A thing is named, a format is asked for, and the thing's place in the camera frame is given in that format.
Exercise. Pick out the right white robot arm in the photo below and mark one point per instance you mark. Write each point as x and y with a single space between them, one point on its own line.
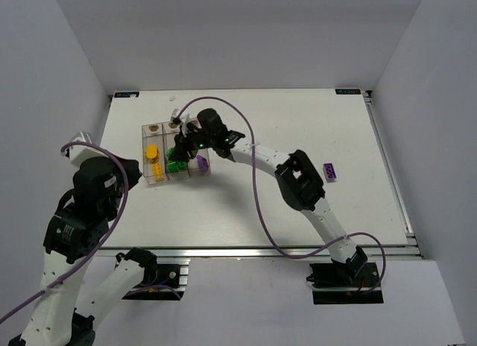
299 182

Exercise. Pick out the yellow round-top lego brick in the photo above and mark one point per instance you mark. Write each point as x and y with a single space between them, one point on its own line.
152 153

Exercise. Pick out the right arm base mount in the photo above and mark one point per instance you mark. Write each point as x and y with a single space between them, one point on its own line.
331 286

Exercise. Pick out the blue corner label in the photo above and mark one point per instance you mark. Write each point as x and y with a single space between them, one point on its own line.
133 94
347 91

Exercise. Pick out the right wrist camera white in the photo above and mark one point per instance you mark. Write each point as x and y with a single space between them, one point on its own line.
180 120

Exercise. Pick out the purple small lego brick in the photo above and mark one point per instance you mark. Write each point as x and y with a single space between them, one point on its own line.
202 164

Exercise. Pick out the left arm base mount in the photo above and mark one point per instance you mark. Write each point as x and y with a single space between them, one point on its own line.
160 282

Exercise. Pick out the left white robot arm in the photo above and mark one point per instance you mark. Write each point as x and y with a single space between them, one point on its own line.
85 215

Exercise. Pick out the right blue corner label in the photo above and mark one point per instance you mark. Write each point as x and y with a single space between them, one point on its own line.
347 91

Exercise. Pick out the purple long lego brick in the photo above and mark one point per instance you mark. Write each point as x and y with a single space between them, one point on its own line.
329 172

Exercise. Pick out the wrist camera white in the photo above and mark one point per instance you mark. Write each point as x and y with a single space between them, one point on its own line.
77 154
180 120

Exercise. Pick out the middle clear plastic container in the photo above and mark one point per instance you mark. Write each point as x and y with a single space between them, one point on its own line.
168 139

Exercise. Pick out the green lego brick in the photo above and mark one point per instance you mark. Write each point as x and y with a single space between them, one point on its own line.
177 166
170 155

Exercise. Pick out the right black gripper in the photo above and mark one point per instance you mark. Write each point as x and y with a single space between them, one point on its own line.
182 146

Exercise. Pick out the right clear plastic container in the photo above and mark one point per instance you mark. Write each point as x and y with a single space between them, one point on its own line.
196 145

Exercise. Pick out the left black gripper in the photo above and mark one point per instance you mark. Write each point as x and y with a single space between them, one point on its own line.
131 168

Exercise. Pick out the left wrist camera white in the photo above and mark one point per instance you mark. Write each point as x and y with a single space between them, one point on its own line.
77 154

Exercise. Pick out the left blue corner label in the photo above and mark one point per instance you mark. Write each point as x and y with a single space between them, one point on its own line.
133 94

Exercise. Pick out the left clear plastic container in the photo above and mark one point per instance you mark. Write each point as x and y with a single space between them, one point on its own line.
152 134

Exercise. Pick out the clear plastic container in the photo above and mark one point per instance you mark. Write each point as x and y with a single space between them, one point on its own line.
152 134
196 145
168 139

